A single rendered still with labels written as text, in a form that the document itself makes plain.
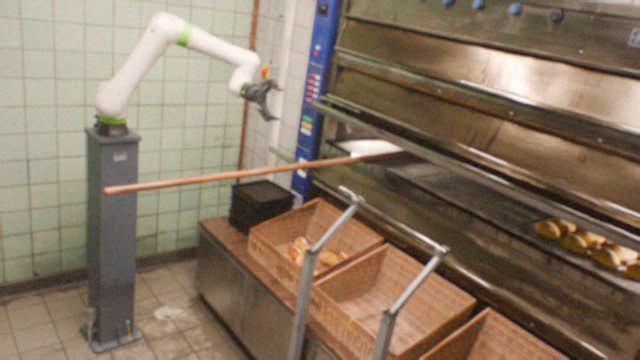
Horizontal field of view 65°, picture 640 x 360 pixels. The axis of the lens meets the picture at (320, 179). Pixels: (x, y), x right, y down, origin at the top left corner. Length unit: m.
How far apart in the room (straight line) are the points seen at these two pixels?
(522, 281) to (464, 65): 0.93
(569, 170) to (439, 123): 0.61
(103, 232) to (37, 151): 0.74
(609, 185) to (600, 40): 0.50
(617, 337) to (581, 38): 1.06
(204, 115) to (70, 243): 1.17
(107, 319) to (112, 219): 0.60
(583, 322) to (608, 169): 0.57
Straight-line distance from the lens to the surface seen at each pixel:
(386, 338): 1.95
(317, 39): 2.97
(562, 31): 2.11
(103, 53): 3.22
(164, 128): 3.45
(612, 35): 2.03
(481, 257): 2.33
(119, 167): 2.66
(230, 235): 3.05
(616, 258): 2.25
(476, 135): 2.25
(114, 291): 2.98
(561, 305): 2.19
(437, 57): 2.39
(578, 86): 2.06
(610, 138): 2.01
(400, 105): 2.52
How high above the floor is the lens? 1.99
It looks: 20 degrees down
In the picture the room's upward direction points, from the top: 9 degrees clockwise
